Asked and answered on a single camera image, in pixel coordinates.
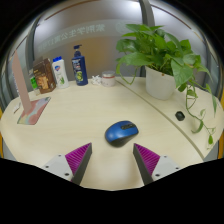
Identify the blue computer mouse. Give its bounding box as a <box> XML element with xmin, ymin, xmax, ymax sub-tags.
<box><xmin>104</xmin><ymin>120</ymin><xmax>140</xmax><ymax>148</ymax></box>

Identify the small pink white jar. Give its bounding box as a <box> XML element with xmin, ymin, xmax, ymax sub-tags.
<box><xmin>101</xmin><ymin>70</ymin><xmax>116</xmax><ymax>88</ymax></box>

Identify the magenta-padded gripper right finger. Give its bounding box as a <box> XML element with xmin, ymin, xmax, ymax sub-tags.
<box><xmin>132</xmin><ymin>143</ymin><xmax>183</xmax><ymax>186</ymax></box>

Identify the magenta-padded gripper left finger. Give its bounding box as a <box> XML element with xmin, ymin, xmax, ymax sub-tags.
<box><xmin>41</xmin><ymin>142</ymin><xmax>93</xmax><ymax>186</ymax></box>

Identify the dark blue pump bottle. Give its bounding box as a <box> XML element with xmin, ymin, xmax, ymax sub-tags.
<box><xmin>71</xmin><ymin>44</ymin><xmax>89</xmax><ymax>87</ymax></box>

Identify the white bottle with blue cap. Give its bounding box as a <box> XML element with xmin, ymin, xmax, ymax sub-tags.
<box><xmin>51</xmin><ymin>55</ymin><xmax>70</xmax><ymax>90</ymax></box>

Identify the green potted plant white pot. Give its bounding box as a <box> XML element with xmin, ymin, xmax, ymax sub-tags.
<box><xmin>114</xmin><ymin>23</ymin><xmax>219</xmax><ymax>146</ymax></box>

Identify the small white packet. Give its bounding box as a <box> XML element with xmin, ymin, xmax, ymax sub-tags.
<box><xmin>12</xmin><ymin>102</ymin><xmax>22</xmax><ymax>114</ymax></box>

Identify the small black object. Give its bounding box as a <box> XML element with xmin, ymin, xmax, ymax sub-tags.
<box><xmin>174</xmin><ymin>110</ymin><xmax>186</xmax><ymax>122</ymax></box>

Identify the small white crumpled item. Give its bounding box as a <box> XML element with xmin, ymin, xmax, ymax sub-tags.
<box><xmin>90</xmin><ymin>75</ymin><xmax>102</xmax><ymax>86</ymax></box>

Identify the tall white green tube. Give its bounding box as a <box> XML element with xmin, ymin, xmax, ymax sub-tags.
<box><xmin>12</xmin><ymin>49</ymin><xmax>33</xmax><ymax>114</ymax></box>

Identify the brown cardboard box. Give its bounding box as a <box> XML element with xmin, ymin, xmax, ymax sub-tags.
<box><xmin>32</xmin><ymin>57</ymin><xmax>57</xmax><ymax>94</ymax></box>

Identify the pastel floral mouse pad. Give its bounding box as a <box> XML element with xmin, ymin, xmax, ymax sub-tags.
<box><xmin>17</xmin><ymin>96</ymin><xmax>52</xmax><ymax>126</ymax></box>

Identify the clear bottle green label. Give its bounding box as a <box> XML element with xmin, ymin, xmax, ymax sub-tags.
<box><xmin>28</xmin><ymin>68</ymin><xmax>41</xmax><ymax>97</ymax></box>

